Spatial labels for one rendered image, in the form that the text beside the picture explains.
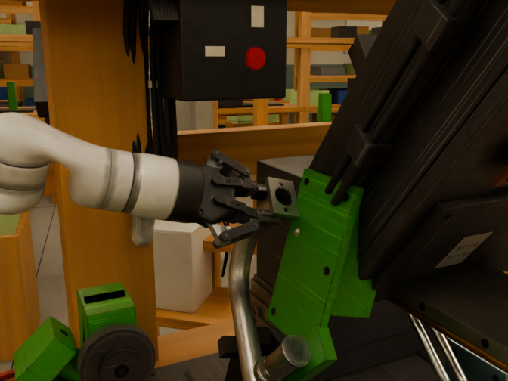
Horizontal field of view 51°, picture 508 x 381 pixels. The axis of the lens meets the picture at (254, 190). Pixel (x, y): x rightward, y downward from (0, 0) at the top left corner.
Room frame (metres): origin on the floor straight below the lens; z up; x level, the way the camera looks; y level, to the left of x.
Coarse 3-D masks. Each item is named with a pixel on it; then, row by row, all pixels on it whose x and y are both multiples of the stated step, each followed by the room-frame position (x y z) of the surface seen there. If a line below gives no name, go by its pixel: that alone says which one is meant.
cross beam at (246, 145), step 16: (224, 128) 1.06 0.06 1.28; (240, 128) 1.06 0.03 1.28; (256, 128) 1.06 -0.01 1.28; (272, 128) 1.06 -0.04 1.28; (288, 128) 1.07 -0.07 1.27; (304, 128) 1.09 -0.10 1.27; (320, 128) 1.10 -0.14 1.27; (192, 144) 0.98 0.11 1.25; (208, 144) 1.00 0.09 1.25; (224, 144) 1.01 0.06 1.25; (240, 144) 1.02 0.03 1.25; (256, 144) 1.04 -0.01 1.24; (272, 144) 1.05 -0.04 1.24; (288, 144) 1.07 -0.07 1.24; (304, 144) 1.09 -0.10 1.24; (320, 144) 1.10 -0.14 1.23; (192, 160) 0.98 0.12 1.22; (240, 160) 1.02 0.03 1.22; (256, 160) 1.04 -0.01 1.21; (48, 176) 0.87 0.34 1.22; (224, 176) 1.01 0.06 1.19; (48, 192) 0.87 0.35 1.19
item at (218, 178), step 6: (216, 180) 0.64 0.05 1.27; (222, 180) 0.64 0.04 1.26; (228, 180) 0.65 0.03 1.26; (234, 180) 0.66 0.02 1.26; (240, 180) 0.66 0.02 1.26; (246, 180) 0.67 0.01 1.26; (216, 186) 0.64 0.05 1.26; (222, 186) 0.65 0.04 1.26; (228, 186) 0.65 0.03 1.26; (234, 186) 0.65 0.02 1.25; (240, 186) 0.66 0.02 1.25; (246, 186) 0.67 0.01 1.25; (252, 186) 0.67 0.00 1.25; (240, 192) 0.68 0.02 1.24
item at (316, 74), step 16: (320, 16) 7.97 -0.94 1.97; (336, 16) 8.04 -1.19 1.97; (352, 16) 8.11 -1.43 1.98; (368, 16) 8.18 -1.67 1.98; (384, 16) 8.25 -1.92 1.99; (320, 32) 8.09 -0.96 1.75; (368, 32) 8.30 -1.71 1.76; (320, 48) 7.97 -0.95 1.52; (336, 48) 8.04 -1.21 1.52; (320, 80) 7.97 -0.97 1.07; (336, 80) 8.05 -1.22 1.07; (288, 96) 8.05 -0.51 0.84; (336, 96) 8.22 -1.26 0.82
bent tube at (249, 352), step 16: (272, 192) 0.66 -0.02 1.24; (288, 192) 0.68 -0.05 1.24; (256, 208) 0.69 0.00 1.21; (272, 208) 0.64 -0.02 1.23; (288, 208) 0.66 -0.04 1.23; (240, 240) 0.71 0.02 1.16; (256, 240) 0.71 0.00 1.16; (240, 256) 0.71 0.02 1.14; (240, 272) 0.70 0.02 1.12; (240, 288) 0.69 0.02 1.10; (240, 304) 0.67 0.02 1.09; (240, 320) 0.65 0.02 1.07; (240, 336) 0.64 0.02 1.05; (256, 336) 0.64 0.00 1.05; (240, 352) 0.62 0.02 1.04; (256, 352) 0.62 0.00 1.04
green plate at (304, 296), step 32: (320, 192) 0.63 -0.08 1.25; (352, 192) 0.58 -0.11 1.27; (320, 224) 0.61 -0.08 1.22; (352, 224) 0.58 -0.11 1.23; (288, 256) 0.65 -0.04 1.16; (320, 256) 0.60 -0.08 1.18; (352, 256) 0.59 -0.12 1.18; (288, 288) 0.63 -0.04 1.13; (320, 288) 0.58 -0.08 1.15; (352, 288) 0.59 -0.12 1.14; (288, 320) 0.61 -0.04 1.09; (320, 320) 0.56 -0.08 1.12
